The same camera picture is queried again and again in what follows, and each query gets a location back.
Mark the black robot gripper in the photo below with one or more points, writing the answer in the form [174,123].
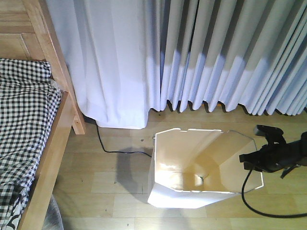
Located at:
[270,158]

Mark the white plastic trash bin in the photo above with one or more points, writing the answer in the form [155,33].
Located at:
[197,167]

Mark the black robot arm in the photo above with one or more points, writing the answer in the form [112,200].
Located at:
[298,150]

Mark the light grey curtain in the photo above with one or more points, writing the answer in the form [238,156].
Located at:
[126,57]

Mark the grey round rug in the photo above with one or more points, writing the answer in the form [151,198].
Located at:
[53,220]

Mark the black white checkered bedding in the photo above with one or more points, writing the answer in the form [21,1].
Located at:
[29,100]

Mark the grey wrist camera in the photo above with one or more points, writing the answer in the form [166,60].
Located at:
[263,131]

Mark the wooden bed frame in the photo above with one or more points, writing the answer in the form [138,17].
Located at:
[27,33]

